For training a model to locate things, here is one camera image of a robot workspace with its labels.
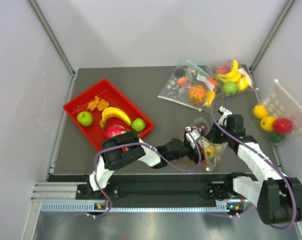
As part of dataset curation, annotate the dark green avocado toy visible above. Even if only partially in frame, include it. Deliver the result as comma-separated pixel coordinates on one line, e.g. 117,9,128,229
268,131,286,144

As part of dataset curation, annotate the orange tomato toy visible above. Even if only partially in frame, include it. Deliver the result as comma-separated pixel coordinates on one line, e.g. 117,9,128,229
207,77,218,88

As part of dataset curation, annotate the zip bag with blue zipper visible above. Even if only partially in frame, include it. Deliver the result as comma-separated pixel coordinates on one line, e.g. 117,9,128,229
177,60,218,111

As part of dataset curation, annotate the red apple in dotted bag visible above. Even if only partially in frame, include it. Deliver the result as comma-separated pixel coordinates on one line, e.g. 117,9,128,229
273,117,293,134

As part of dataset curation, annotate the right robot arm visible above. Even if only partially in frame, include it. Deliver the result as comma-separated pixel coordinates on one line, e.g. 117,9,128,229
207,108,302,228

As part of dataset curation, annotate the dotted zip bag with lemons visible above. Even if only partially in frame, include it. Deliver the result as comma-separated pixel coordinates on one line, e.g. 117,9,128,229
251,79,302,146

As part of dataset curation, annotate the yellow orange with green stem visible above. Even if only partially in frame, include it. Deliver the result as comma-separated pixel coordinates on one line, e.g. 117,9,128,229
260,116,276,132

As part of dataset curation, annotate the pink dragon fruit toy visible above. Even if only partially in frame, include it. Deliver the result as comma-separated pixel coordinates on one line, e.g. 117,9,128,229
104,125,130,139

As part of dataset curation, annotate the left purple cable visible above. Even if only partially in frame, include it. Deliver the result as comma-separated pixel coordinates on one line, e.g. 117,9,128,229
94,128,201,218

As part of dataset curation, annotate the aluminium corner post right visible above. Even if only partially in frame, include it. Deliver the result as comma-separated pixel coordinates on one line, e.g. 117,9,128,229
249,0,297,73

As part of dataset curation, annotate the zip bag with red zipper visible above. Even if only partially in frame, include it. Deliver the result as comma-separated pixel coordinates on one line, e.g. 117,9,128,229
191,117,227,172

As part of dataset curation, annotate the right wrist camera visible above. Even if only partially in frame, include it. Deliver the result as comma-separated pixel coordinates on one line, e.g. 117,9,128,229
218,106,233,127

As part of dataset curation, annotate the yellow banana bunch in bag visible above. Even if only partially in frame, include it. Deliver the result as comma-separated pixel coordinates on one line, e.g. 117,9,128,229
214,59,242,83

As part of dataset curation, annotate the purple cable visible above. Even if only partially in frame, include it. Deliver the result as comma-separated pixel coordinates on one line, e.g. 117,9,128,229
210,93,300,230
94,128,201,218

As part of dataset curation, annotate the red plastic tray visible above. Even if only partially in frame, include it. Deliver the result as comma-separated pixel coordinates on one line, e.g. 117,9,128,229
63,79,154,151

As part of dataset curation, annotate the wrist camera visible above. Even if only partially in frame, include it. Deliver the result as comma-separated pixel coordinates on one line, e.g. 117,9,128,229
185,126,202,149
218,106,233,127

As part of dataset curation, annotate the dark red plum toy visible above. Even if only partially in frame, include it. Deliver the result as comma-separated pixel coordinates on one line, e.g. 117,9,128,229
192,122,209,137

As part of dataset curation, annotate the orange pineapple toy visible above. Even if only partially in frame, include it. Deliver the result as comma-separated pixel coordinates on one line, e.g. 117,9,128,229
188,85,206,106

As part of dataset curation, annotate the dotted flat zip bag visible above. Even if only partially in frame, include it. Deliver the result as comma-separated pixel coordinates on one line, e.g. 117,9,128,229
158,66,192,104

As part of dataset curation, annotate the banana bunch in tray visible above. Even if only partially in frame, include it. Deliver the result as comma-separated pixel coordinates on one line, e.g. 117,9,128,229
99,107,132,128

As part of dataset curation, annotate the yellow lemon left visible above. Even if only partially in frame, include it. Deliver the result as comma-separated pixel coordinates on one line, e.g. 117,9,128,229
253,105,268,120

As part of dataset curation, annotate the green apple in banana bag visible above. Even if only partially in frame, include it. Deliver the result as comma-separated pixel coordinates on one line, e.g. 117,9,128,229
223,81,238,95

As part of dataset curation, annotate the yellow lemon in banana bag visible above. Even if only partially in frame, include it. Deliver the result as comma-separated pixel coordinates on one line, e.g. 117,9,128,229
237,77,250,92

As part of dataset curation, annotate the red peach toy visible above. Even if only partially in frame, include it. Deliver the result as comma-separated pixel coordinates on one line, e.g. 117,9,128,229
216,65,230,75

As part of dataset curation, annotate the green apple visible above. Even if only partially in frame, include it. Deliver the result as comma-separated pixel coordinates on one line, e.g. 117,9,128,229
76,111,93,127
223,81,238,95

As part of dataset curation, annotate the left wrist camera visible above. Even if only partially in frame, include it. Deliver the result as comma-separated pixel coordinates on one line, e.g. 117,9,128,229
185,126,202,149

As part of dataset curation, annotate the yellow star fruit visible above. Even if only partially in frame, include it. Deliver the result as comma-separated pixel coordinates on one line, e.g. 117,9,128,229
205,144,215,159

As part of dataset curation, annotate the orange mandarin cluster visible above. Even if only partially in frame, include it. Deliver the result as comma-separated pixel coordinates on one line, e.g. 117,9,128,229
87,96,109,112

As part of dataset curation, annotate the white slotted cable duct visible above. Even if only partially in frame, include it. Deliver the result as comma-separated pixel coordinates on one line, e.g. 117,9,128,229
41,201,244,213

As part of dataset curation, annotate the yellow mango in blue-zip bag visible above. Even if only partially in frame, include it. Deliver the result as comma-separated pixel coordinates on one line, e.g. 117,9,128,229
204,90,216,107

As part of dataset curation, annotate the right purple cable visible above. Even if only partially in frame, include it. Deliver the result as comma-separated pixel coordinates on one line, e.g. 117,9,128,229
210,93,300,230

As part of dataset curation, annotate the aluminium corner post left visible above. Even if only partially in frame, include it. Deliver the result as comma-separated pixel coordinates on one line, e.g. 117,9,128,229
26,0,75,76

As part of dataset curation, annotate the orange persimmon toy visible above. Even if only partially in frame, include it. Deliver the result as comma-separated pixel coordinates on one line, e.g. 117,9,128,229
177,76,188,87

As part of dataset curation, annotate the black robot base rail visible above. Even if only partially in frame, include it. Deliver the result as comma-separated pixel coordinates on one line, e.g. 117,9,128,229
75,172,245,208

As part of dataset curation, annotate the aluminium corner post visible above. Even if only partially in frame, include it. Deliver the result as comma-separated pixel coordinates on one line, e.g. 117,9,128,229
26,0,75,76
249,0,297,73

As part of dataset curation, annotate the zip bag with bananas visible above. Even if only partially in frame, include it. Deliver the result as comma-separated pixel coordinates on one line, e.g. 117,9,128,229
207,59,259,96

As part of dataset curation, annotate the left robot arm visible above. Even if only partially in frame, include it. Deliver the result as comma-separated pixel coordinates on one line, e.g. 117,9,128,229
87,127,207,198

